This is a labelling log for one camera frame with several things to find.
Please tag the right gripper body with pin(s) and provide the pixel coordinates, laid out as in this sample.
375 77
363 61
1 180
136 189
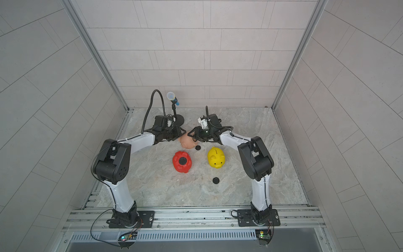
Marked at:
205 134

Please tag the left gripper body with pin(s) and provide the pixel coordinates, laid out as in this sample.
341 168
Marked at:
171 135

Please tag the pink piggy bank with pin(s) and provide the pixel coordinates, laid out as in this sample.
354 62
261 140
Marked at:
187 142

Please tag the red piggy bank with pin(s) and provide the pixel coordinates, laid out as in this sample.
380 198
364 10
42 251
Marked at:
182 169

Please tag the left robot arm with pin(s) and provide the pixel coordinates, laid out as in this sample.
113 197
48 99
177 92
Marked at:
111 166

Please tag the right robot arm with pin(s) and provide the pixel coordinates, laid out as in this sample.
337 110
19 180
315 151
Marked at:
256 161

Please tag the yellow piggy bank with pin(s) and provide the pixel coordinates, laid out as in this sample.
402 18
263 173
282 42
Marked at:
216 157

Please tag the black microphone stand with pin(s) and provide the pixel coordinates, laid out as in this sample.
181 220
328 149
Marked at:
174 107

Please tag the left circuit board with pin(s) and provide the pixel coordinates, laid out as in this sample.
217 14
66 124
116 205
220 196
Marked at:
127 237

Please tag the circuit board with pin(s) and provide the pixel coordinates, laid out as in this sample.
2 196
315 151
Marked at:
264 237
127 237

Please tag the right circuit board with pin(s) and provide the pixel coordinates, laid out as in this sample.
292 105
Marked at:
264 237

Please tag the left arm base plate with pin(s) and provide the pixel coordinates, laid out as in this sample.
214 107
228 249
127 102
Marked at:
132 219

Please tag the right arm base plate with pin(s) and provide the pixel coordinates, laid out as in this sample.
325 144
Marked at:
252 217

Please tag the aluminium mounting rail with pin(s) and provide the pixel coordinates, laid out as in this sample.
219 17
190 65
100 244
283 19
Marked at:
199 218

